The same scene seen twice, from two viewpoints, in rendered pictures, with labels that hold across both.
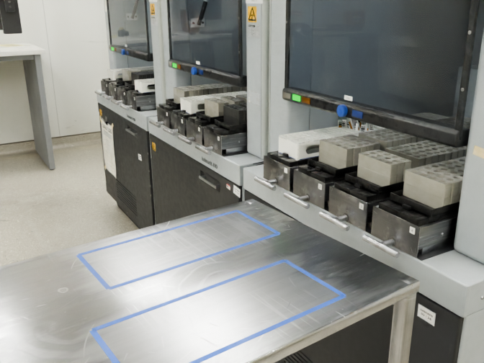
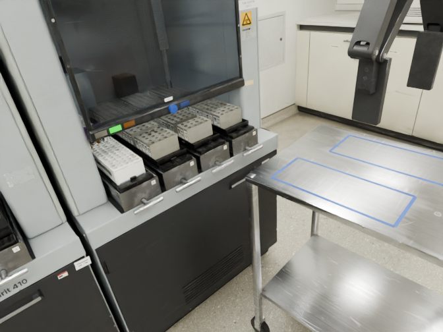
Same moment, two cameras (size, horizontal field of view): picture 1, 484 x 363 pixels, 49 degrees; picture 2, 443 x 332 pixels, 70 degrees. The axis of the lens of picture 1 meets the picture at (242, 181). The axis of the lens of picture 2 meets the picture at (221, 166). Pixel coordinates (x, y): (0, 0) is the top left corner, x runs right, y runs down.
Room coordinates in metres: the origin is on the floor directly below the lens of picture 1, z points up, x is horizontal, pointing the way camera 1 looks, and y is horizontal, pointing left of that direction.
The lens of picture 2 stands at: (1.27, 0.75, 1.34)
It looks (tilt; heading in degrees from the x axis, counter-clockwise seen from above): 31 degrees down; 262
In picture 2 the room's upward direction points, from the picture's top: 6 degrees counter-clockwise
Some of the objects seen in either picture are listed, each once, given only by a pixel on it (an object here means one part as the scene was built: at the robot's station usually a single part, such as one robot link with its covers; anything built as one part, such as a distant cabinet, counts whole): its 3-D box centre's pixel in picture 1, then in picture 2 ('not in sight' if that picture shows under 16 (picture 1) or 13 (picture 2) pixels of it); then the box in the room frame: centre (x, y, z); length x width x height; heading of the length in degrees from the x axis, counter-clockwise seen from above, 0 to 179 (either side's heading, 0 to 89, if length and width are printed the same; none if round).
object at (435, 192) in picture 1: (426, 189); (229, 118); (1.07, -0.40, 0.85); 0.12 x 0.02 x 0.06; 29
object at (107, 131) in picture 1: (106, 147); not in sight; (2.94, 0.78, 0.43); 0.27 x 0.02 x 0.36; 30
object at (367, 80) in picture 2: not in sight; (364, 69); (1.08, 0.47, 1.25); 0.03 x 0.01 x 0.05; 30
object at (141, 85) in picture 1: (166, 85); not in sight; (2.61, 0.37, 0.83); 0.30 x 0.10 x 0.06; 120
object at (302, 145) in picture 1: (328, 142); (111, 158); (1.52, -0.26, 0.83); 0.30 x 0.10 x 0.06; 119
